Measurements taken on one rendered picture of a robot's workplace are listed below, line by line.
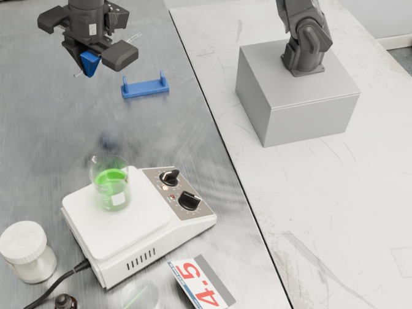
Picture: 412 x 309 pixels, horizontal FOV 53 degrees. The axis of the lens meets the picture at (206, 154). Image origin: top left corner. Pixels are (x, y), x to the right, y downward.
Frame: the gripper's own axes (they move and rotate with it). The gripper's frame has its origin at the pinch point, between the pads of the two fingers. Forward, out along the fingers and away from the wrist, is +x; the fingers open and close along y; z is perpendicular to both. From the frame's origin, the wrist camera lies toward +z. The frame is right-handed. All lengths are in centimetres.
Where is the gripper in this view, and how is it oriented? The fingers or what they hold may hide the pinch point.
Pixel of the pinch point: (88, 61)
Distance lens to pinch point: 81.8
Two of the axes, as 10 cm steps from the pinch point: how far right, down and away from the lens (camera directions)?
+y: -8.4, -4.9, 2.3
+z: 5.2, -5.8, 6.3
